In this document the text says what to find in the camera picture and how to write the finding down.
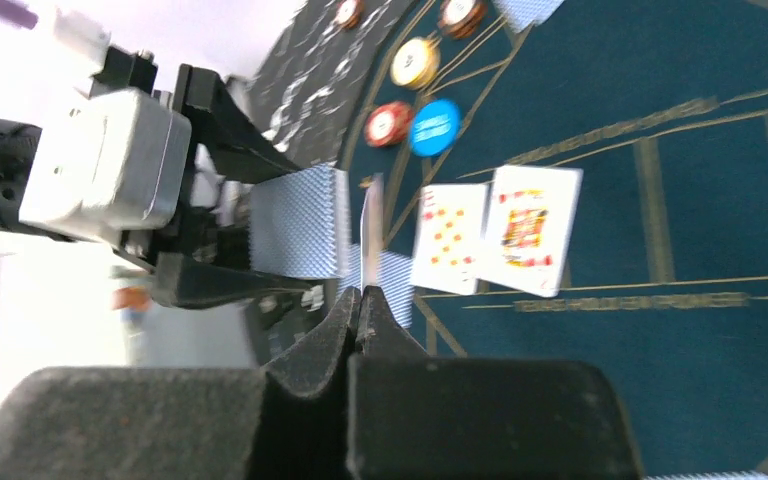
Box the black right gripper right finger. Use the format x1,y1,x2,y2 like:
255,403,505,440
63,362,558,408
346,286,643,479

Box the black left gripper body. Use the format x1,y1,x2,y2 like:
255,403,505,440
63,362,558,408
0,47,250,265

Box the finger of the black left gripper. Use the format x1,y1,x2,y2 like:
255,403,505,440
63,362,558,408
172,64,301,184
152,252,320,310

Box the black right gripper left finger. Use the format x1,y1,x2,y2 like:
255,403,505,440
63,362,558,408
0,288,361,479

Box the blue patterned card deck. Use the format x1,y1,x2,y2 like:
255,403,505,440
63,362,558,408
249,164,351,280

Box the red poker chip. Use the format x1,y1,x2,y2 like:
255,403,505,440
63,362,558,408
364,101,414,148

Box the cream chip off mat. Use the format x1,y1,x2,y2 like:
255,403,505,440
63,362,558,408
334,0,364,30

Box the face-up diamonds card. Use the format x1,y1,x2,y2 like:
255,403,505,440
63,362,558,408
411,184,488,296

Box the cream poker chip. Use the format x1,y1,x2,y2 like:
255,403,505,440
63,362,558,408
390,37,441,90

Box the blue small blind button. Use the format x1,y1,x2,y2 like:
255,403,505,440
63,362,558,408
409,99,461,157

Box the face-up king card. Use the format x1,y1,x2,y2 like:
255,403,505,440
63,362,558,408
479,165,583,298

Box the dark chip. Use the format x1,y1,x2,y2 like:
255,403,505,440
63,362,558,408
438,0,487,39

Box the dealt card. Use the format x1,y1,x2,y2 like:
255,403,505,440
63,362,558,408
338,244,414,329

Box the round blue poker mat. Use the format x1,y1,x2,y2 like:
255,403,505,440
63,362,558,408
342,1,768,475

